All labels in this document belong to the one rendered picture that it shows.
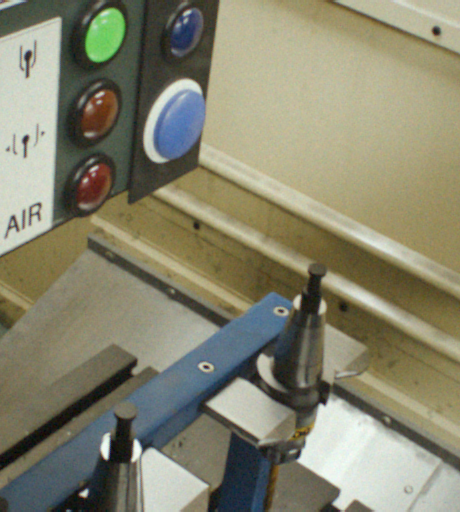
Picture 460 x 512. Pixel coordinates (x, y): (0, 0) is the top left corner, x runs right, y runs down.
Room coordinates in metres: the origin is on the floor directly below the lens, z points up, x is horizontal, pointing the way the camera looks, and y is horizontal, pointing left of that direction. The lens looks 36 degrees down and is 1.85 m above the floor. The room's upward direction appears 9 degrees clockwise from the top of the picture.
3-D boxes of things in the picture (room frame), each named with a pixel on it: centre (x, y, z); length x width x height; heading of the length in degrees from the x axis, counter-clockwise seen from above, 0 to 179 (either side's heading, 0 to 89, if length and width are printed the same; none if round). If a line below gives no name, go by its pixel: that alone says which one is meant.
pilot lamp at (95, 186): (0.38, 0.06, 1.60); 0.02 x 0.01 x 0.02; 148
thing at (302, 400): (0.73, -0.07, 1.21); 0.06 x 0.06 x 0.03
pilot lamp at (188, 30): (0.42, 0.03, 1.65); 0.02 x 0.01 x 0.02; 148
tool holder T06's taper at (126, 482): (0.55, 0.05, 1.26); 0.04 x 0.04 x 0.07
